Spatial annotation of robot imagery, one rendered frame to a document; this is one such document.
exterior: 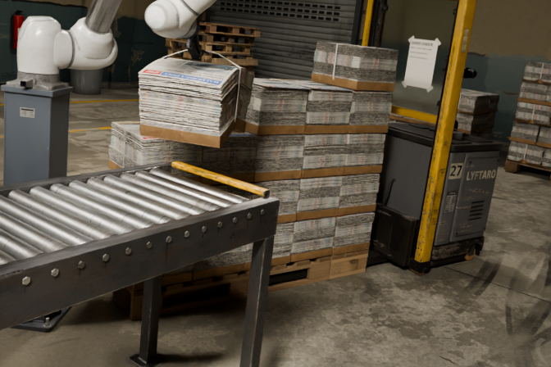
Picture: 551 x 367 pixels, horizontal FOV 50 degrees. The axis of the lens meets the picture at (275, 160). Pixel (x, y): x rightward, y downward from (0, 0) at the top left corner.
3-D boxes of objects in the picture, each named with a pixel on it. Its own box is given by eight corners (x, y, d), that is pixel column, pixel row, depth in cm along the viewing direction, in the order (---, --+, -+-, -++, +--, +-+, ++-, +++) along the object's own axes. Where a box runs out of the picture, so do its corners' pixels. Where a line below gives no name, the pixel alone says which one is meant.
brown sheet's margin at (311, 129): (262, 120, 321) (263, 111, 321) (302, 120, 339) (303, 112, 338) (307, 133, 293) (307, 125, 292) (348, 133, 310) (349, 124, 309)
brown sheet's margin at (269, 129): (215, 120, 304) (216, 111, 303) (260, 120, 321) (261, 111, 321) (257, 134, 275) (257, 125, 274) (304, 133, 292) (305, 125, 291)
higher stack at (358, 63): (287, 255, 358) (314, 39, 330) (325, 248, 376) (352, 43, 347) (328, 279, 328) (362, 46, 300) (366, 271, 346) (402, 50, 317)
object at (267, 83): (222, 77, 298) (223, 75, 297) (268, 79, 315) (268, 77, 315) (265, 88, 270) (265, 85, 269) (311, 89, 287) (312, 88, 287)
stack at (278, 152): (100, 286, 290) (108, 120, 271) (288, 254, 358) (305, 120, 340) (130, 322, 259) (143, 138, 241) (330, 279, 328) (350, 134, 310)
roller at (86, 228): (22, 200, 172) (18, 185, 170) (126, 249, 145) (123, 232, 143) (6, 207, 169) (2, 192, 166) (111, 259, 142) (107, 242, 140)
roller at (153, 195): (97, 181, 192) (104, 191, 195) (201, 220, 165) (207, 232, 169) (107, 170, 195) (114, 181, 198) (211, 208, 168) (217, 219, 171)
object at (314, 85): (268, 79, 315) (268, 77, 315) (308, 81, 332) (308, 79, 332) (312, 89, 287) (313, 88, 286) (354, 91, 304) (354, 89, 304)
